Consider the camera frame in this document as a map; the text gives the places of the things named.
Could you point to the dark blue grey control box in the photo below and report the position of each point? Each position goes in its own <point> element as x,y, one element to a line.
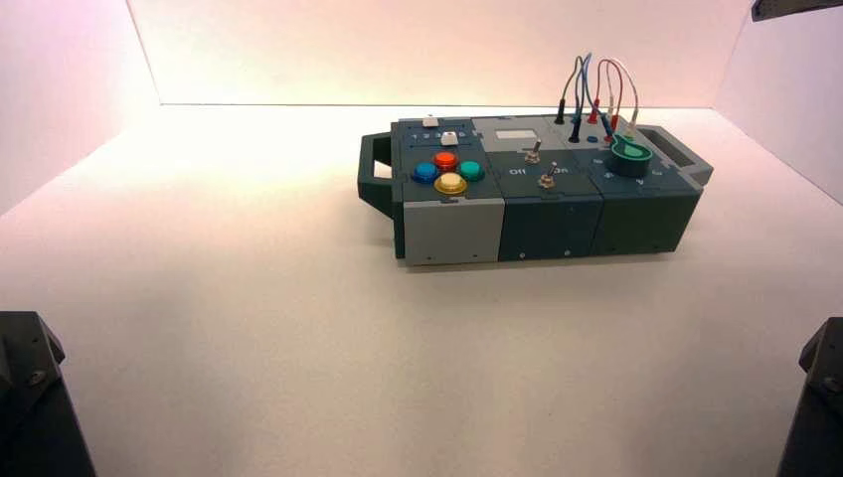
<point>546,224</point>

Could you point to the metal toggle switch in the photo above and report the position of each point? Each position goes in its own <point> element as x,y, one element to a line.
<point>548,179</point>
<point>533,155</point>

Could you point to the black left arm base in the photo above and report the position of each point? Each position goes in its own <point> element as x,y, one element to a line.
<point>33,408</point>

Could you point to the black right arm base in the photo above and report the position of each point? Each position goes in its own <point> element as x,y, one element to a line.
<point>820,408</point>

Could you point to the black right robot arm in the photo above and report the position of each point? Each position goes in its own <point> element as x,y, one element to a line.
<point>790,6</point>

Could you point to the yellow round push button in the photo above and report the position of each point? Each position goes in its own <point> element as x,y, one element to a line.
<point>450,184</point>

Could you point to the blue round push button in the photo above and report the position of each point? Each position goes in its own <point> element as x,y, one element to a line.
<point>425,173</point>

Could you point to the red round push button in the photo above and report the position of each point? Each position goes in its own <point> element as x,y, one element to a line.
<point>446,160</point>

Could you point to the green round push button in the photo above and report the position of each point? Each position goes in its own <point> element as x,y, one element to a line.
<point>471,171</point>

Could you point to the small white slider knob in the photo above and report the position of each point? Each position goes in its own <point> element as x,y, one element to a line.
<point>449,138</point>
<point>430,121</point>

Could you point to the white rectangular display window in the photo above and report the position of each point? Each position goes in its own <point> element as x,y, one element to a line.
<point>516,134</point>

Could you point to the green rotary knob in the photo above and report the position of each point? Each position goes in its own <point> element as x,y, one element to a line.
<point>629,161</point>

